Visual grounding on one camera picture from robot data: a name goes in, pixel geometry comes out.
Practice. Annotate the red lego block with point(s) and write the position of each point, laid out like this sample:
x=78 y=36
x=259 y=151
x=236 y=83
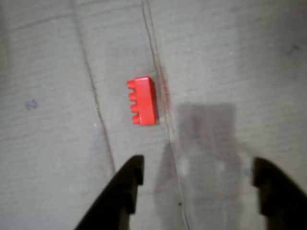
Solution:
x=146 y=103

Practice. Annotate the beige cardboard sheet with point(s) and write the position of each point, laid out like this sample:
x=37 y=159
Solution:
x=60 y=119

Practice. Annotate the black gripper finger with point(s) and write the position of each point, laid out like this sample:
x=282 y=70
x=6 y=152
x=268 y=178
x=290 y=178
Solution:
x=283 y=198
x=112 y=198

